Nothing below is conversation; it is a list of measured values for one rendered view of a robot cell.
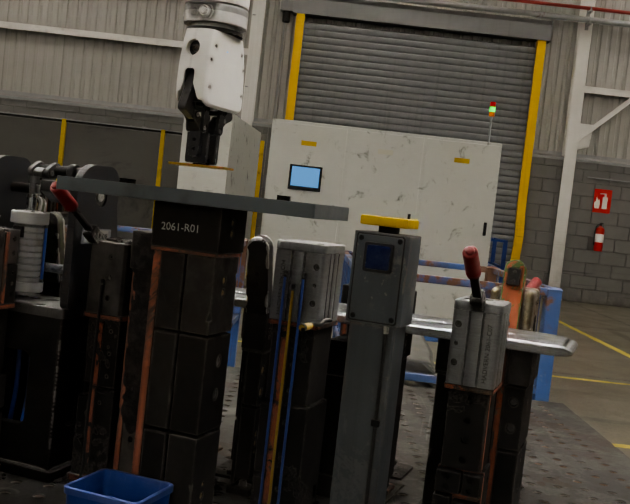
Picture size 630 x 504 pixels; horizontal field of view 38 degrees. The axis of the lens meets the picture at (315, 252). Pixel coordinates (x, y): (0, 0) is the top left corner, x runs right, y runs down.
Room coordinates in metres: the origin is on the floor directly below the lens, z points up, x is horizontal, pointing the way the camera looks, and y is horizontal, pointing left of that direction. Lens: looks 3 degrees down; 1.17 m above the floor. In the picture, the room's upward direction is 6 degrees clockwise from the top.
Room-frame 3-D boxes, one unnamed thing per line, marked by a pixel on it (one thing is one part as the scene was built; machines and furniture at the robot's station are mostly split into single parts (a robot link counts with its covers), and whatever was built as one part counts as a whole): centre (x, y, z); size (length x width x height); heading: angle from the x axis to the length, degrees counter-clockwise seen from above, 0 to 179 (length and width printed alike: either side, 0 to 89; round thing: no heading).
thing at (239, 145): (10.70, 1.20, 1.22); 2.40 x 0.54 x 2.45; 177
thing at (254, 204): (1.22, 0.16, 1.16); 0.37 x 0.14 x 0.02; 70
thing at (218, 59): (1.22, 0.16, 1.33); 0.10 x 0.07 x 0.11; 156
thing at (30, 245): (1.45, 0.42, 0.94); 0.18 x 0.13 x 0.49; 70
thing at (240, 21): (1.22, 0.16, 1.39); 0.09 x 0.08 x 0.03; 156
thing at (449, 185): (9.78, -0.61, 1.22); 2.40 x 0.54 x 2.45; 91
